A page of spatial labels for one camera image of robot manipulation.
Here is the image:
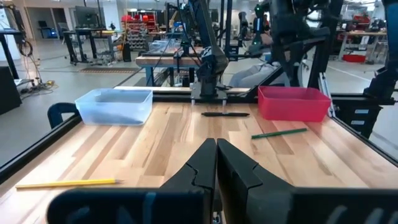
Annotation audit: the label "black frame post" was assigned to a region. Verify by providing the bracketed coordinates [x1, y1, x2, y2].
[363, 0, 398, 105]

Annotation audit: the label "black standing desk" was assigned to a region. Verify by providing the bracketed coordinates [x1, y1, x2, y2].
[62, 27, 116, 66]

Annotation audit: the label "dark floor mat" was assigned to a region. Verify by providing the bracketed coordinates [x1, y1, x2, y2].
[79, 67, 141, 75]

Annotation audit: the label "red plastic bin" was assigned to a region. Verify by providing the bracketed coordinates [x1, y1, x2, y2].
[257, 85, 332, 123]

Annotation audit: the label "wooden table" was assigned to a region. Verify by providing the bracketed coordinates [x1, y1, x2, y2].
[338, 29, 388, 62]

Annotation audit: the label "clear plastic bin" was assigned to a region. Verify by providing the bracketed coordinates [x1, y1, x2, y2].
[74, 87, 154, 127]

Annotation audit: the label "yellow pencil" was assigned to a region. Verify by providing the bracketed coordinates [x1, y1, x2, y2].
[15, 177, 124, 190]

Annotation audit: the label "slim green pen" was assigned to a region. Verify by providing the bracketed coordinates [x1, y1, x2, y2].
[251, 127, 308, 140]

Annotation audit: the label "black equipment frame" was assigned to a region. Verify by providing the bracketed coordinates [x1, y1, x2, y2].
[269, 0, 331, 91]

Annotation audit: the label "floor cable bundle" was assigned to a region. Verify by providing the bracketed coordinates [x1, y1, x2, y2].
[17, 39, 58, 95]

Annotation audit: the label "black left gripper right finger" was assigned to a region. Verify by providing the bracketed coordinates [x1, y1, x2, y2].
[217, 139, 398, 224]

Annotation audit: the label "wooden bench blue legs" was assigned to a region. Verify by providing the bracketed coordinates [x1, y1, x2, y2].
[135, 55, 205, 88]

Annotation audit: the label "person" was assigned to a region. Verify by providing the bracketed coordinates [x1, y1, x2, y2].
[229, 60, 289, 88]

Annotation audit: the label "black cabinet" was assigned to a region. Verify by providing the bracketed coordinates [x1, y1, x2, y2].
[0, 65, 23, 116]

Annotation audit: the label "black desktop monitor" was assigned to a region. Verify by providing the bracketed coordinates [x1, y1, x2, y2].
[73, 5, 101, 29]

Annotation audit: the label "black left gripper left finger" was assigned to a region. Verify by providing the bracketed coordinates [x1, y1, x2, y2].
[46, 139, 216, 224]

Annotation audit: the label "black drawer unit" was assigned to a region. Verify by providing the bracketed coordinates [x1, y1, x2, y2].
[333, 104, 384, 140]

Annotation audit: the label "red tray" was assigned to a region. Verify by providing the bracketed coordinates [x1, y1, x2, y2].
[341, 54, 367, 63]

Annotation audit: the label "red parts bin rack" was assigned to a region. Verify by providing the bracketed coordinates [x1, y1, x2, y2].
[120, 12, 160, 52]

